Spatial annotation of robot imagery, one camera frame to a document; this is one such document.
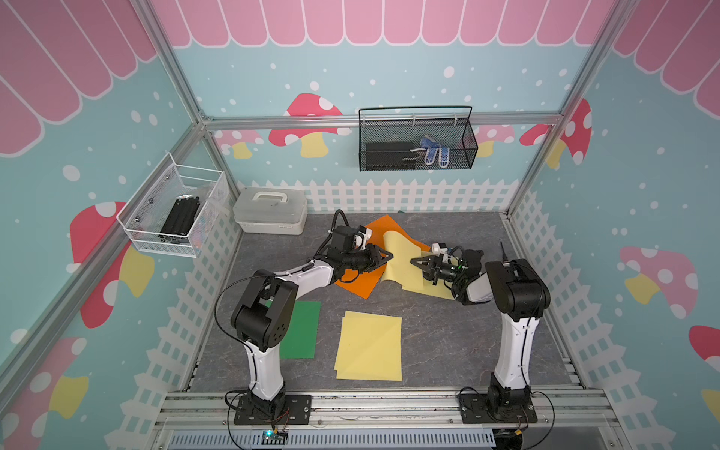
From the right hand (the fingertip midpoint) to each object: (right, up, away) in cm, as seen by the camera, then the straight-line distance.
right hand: (412, 262), depth 93 cm
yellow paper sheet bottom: (-3, -2, -4) cm, 6 cm away
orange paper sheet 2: (-16, -8, +5) cm, 18 cm away
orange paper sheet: (-7, +14, +24) cm, 29 cm away
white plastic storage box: (-52, +19, +13) cm, 57 cm away
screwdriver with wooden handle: (+37, +1, +13) cm, 39 cm away
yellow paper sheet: (-14, -26, -8) cm, 30 cm away
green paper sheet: (-36, -23, -5) cm, 43 cm away
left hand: (-7, +1, -4) cm, 8 cm away
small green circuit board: (-40, -44, -21) cm, 63 cm away
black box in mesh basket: (-7, +37, +4) cm, 37 cm away
